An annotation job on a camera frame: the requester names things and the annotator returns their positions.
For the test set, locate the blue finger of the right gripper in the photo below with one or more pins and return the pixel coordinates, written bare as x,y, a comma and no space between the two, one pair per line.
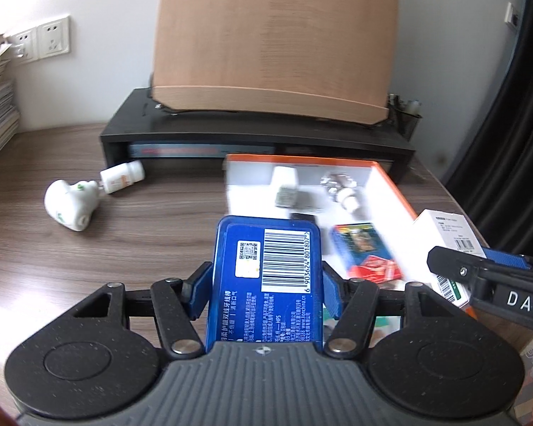
506,259

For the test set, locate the white wall switch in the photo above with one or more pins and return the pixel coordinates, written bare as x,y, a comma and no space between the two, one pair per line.
512,17

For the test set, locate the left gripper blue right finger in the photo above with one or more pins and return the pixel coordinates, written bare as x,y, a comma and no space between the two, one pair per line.
335,291

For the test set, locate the black usb charger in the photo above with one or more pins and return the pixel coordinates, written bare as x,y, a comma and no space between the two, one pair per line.
304,216

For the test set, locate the white pill bottle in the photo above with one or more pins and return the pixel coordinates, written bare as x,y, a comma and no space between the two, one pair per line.
121,176

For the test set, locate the black monitor riser shelf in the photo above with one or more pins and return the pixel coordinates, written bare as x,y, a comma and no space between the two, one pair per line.
142,128

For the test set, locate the blue floss pick case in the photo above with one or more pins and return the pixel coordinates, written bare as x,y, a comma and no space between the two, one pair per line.
266,282

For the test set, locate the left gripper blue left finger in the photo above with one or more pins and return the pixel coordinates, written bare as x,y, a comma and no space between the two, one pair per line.
196,291

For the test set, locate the white usb charger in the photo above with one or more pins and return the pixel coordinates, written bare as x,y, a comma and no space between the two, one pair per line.
284,186

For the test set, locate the white double wall socket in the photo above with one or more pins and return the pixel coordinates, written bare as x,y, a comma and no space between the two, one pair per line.
49,39

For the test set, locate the clear repellent liquid bottle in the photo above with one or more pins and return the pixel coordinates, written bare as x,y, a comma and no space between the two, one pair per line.
342,190

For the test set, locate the small white mosquito heater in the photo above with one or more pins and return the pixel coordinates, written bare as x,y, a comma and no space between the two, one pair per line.
72,205

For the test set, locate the white barcode carton box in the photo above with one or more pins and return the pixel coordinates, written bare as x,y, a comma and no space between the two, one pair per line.
450,230

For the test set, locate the wooden reading stand board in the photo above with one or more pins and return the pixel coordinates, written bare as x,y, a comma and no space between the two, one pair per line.
321,58

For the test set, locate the orange white cardboard tray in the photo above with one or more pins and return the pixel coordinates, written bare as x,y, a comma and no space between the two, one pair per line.
381,203

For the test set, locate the red blue playing card box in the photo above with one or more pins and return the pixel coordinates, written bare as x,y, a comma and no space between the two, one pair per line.
364,254

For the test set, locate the black mesh pen holder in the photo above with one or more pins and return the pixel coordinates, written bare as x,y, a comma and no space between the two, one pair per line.
404,115

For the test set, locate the black curtain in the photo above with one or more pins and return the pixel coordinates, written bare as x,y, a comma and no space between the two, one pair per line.
493,182

